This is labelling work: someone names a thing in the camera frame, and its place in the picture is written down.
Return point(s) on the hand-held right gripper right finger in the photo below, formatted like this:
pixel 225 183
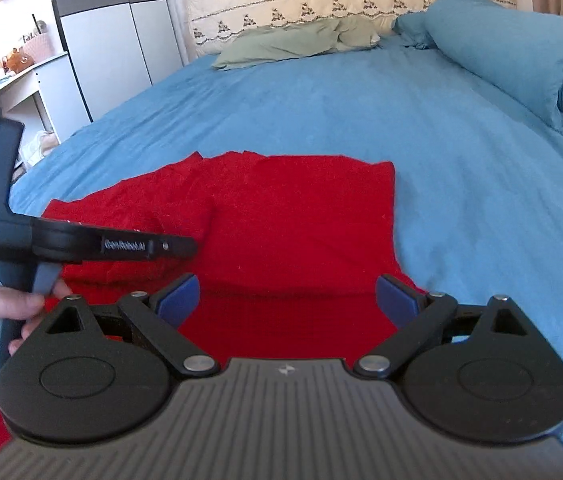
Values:
pixel 395 299

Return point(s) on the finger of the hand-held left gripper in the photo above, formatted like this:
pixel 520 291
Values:
pixel 131 247

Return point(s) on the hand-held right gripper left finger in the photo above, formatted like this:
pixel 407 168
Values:
pixel 183 299

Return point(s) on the red knit garment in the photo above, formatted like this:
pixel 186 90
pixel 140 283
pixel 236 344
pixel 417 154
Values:
pixel 291 240

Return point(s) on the white bag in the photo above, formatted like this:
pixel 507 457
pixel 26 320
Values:
pixel 41 145

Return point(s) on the blue bed sheet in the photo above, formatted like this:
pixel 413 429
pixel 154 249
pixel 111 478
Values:
pixel 451 210

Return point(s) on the white desk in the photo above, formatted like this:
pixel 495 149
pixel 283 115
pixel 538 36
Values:
pixel 56 90

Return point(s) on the brown bag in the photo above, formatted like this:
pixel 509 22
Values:
pixel 20 60

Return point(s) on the pink basket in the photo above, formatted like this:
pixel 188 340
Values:
pixel 37 45

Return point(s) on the grey and white wardrobe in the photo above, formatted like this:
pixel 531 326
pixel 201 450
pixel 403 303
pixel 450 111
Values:
pixel 111 35

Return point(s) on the green pillow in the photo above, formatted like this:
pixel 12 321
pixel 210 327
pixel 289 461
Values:
pixel 286 40

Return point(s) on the blue rolled duvet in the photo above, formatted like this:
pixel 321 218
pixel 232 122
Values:
pixel 501 55

